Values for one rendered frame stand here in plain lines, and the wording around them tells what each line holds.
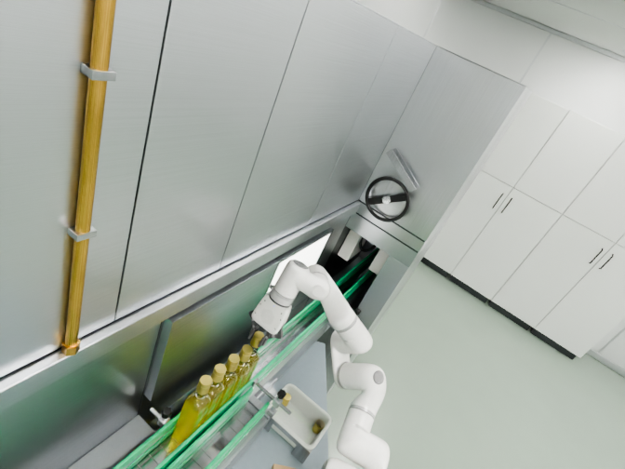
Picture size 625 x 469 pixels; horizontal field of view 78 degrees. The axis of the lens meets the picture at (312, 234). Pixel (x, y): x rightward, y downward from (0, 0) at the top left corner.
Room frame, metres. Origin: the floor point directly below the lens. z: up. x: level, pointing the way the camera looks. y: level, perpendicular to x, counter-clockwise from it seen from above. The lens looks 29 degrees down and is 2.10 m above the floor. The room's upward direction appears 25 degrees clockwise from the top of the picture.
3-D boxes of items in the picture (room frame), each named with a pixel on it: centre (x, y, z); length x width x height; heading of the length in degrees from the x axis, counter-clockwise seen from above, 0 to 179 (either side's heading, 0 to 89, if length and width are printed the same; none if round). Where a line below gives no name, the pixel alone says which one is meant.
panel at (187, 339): (1.12, 0.09, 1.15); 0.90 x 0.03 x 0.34; 160
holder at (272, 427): (0.98, -0.22, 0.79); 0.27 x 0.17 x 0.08; 70
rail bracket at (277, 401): (0.90, -0.11, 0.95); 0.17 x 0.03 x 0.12; 70
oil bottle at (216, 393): (0.75, 0.08, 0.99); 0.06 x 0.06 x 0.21; 70
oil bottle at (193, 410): (0.70, 0.10, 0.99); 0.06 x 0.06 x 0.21; 71
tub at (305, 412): (0.97, -0.24, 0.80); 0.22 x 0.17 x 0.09; 70
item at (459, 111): (2.05, -0.43, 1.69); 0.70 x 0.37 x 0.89; 160
